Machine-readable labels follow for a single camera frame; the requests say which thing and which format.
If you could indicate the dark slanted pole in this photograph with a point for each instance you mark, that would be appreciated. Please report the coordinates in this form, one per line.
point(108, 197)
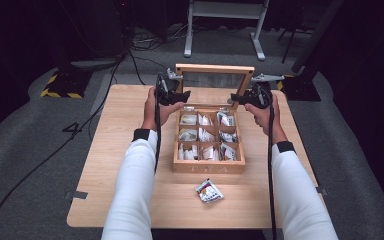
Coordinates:
point(316, 36)

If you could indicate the grey tape strip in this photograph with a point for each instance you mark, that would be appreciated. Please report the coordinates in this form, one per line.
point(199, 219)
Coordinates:
point(77, 195)

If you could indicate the person's left hand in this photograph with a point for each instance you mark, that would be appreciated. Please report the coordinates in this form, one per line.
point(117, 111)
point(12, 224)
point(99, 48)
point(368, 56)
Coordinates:
point(151, 115)

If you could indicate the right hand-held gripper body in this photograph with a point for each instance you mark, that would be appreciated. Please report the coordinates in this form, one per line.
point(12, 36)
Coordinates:
point(261, 93)

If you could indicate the group of tea bag packets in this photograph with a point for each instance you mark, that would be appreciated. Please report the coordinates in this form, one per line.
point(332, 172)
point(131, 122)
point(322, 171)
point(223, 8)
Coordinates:
point(208, 136)

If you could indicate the black tripod leg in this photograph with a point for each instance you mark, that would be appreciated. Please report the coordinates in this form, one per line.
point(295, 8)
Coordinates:
point(289, 45)

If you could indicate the wooden tea box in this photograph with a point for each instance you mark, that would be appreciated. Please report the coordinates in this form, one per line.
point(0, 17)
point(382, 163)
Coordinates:
point(210, 166)

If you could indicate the white metal stand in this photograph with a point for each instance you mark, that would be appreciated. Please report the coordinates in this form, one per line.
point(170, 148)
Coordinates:
point(225, 10)

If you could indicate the single striped tea sachet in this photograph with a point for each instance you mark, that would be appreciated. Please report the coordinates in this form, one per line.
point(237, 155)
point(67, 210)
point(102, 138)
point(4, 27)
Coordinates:
point(209, 191)

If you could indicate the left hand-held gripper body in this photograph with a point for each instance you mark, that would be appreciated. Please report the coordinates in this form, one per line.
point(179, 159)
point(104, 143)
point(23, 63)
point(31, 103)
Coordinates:
point(166, 87)

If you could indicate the person's right hand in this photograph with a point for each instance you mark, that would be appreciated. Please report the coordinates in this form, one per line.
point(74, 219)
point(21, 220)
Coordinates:
point(268, 121)

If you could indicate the black yellow striped stand base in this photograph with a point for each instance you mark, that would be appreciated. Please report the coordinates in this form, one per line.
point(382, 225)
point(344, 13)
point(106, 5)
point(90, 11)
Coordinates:
point(67, 85)
point(301, 90)

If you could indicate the small grey tape piece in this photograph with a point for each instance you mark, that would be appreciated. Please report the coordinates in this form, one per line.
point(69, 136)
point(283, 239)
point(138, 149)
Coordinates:
point(322, 191)

